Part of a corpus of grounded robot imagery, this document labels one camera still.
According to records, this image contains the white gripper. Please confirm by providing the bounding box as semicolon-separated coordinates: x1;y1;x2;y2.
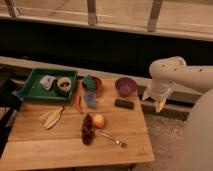
142;79;173;113

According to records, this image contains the black eraser block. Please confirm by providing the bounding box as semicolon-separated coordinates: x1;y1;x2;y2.
115;99;134;109

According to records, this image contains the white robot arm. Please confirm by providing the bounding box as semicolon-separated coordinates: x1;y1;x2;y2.
142;56;213;171

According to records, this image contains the purple bowl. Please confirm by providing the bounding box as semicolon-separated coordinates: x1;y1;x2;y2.
115;77;137;97

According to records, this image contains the orange bowl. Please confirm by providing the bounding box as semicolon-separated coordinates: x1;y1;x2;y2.
82;76;102;92

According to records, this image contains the orange apple fruit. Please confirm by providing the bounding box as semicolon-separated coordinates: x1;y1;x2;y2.
93;114;106;129

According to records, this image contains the blue plastic cup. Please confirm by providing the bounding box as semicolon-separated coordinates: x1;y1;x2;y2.
83;91;96;107

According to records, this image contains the teal cloth object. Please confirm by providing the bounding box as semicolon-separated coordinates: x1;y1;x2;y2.
83;75;96;90

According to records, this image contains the dark grape bunch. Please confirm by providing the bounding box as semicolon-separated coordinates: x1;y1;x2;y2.
81;114;94;145

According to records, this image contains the red chili pepper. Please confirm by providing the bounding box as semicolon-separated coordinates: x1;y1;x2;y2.
75;94;83;113

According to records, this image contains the grey cup in tray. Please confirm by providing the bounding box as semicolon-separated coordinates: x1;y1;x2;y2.
56;77;72;96

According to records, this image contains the green plastic tray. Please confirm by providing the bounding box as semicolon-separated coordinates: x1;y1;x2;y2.
20;68;77;103

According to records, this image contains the yellow banana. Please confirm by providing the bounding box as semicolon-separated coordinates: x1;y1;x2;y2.
39;106;64;129

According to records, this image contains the small white box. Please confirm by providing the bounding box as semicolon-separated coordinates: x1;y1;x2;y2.
40;75;55;91

